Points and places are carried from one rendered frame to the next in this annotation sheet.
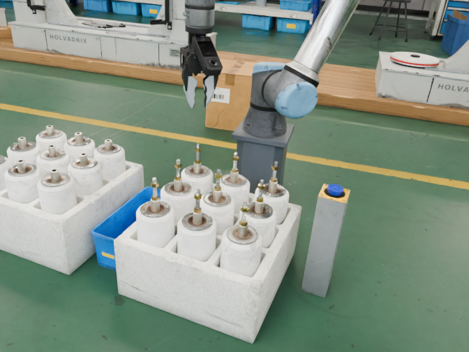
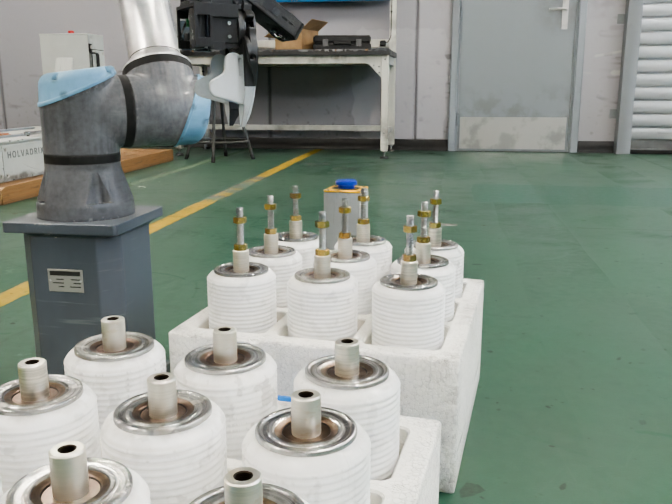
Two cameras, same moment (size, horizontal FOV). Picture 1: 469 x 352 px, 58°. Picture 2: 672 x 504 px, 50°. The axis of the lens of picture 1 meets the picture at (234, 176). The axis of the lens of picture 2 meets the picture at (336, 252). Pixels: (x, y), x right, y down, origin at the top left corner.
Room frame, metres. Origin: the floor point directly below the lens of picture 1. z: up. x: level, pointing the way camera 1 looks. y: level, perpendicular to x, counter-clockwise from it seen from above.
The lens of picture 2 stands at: (1.06, 1.09, 0.50)
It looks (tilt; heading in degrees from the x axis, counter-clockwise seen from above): 13 degrees down; 265
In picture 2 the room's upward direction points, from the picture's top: straight up
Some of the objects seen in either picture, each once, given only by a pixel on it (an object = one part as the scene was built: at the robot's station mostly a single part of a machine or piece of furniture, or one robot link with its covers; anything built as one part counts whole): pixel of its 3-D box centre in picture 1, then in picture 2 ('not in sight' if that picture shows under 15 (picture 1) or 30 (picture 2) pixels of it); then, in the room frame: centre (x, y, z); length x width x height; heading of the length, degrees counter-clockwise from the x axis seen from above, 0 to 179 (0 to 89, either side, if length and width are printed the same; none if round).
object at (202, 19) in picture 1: (198, 17); not in sight; (1.13, 0.12, 0.68); 0.08 x 0.08 x 0.05
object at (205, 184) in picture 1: (196, 197); (243, 332); (1.12, 0.11, 0.16); 0.10 x 0.10 x 0.18
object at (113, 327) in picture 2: (108, 145); (113, 334); (1.22, 0.41, 0.26); 0.02 x 0.02 x 0.03
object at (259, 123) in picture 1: (266, 115); (84, 183); (1.37, -0.09, 0.35); 0.15 x 0.15 x 0.10
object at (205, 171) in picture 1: (197, 171); (241, 270); (1.12, 0.11, 0.25); 0.08 x 0.08 x 0.01
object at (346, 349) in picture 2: (54, 175); (347, 358); (1.00, 0.49, 0.26); 0.02 x 0.02 x 0.03
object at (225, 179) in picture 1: (234, 180); (271, 252); (1.07, 0.00, 0.25); 0.08 x 0.08 x 0.01
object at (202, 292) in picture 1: (214, 247); (344, 357); (0.96, 0.04, 0.09); 0.39 x 0.39 x 0.18; 70
